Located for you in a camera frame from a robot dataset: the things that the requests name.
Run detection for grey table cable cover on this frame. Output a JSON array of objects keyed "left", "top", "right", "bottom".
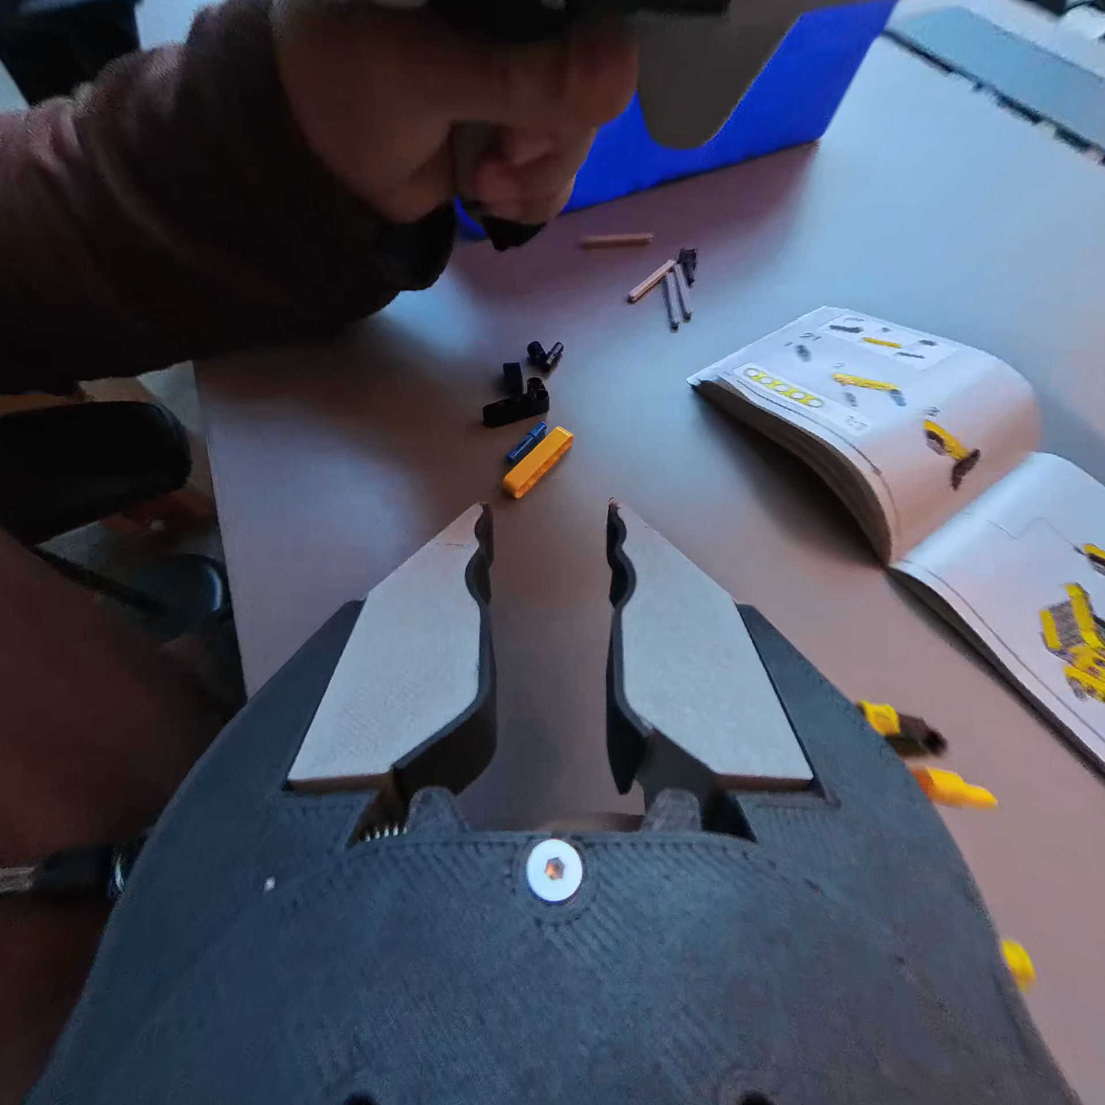
[{"left": 887, "top": 7, "right": 1105, "bottom": 157}]

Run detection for blue plastic bin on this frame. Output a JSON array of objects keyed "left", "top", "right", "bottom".
[{"left": 456, "top": 0, "right": 901, "bottom": 242}]

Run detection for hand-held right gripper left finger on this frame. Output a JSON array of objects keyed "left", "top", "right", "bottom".
[{"left": 286, "top": 502, "right": 499, "bottom": 798}]

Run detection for dark clothing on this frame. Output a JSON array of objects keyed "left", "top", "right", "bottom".
[{"left": 0, "top": 526, "right": 247, "bottom": 1105}]

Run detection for lego instruction booklet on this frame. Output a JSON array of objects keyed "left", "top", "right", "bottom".
[{"left": 687, "top": 304, "right": 1105, "bottom": 770}]

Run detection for black angled lego beam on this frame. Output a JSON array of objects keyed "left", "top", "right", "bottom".
[{"left": 481, "top": 360, "right": 552, "bottom": 430}]

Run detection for person's left forearm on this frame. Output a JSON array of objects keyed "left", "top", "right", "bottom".
[{"left": 0, "top": 0, "right": 459, "bottom": 394}]

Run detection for yellow lego beam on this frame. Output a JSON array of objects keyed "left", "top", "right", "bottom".
[{"left": 502, "top": 425, "right": 575, "bottom": 501}]

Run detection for black cord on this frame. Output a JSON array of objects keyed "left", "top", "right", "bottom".
[{"left": 0, "top": 832, "right": 152, "bottom": 904}]

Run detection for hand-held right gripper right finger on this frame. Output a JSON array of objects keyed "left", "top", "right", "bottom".
[{"left": 605, "top": 499, "right": 817, "bottom": 796}]

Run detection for person's left hand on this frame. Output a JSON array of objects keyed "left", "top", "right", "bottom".
[{"left": 276, "top": 0, "right": 640, "bottom": 228}]

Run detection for yellow lego bulldozer model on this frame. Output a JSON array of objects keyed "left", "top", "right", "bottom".
[{"left": 856, "top": 698, "right": 1037, "bottom": 992}]

